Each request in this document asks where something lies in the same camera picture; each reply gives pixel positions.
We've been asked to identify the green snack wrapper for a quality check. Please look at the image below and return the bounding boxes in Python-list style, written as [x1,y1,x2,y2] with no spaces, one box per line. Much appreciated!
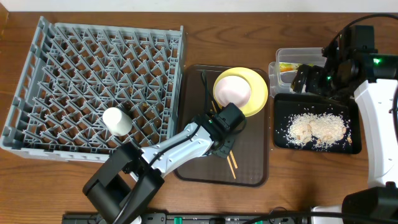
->
[279,62,302,73]

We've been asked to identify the white bowl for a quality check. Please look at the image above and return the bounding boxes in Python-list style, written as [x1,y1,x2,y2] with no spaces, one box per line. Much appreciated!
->
[214,76,251,108]

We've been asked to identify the white plastic cup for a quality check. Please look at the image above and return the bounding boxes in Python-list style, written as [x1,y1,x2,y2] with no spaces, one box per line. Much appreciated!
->
[102,107,132,136]

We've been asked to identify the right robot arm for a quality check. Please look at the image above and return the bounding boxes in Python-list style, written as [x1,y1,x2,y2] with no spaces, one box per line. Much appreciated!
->
[291,26,397,221]

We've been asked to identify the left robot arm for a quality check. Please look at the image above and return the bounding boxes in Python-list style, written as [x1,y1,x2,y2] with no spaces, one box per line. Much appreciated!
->
[83,103,246,223]

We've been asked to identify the clear plastic waste bin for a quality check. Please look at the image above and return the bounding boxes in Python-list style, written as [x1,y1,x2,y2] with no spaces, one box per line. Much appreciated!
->
[269,47,326,97]

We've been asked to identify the black waste tray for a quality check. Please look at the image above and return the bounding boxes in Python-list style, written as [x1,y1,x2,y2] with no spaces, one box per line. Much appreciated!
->
[273,93,362,154]

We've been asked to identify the spilled rice food waste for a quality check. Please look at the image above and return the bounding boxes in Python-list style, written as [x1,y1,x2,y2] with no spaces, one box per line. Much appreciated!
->
[283,113,353,150]

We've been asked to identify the grey plastic dishwasher rack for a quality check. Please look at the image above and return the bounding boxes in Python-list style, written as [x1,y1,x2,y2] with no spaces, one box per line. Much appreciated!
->
[1,18,185,162]

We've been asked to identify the wooden chopstick right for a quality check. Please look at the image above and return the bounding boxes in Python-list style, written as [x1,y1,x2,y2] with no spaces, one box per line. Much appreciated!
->
[229,151,238,169]

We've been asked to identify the wooden chopstick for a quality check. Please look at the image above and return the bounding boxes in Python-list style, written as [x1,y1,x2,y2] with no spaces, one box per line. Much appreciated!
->
[227,156,236,179]
[229,151,238,169]

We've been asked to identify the wooden chopstick left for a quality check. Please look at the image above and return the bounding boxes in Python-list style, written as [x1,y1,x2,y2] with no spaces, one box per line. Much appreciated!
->
[227,156,236,179]

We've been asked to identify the brown plastic serving tray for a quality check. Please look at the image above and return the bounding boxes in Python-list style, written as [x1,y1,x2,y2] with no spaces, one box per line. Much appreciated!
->
[174,65,271,187]

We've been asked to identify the yellow round plate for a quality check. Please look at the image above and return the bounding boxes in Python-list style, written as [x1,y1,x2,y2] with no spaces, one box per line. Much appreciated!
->
[213,67,269,117]

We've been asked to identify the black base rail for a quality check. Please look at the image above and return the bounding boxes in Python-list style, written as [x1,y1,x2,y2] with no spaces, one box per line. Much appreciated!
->
[62,211,398,224]

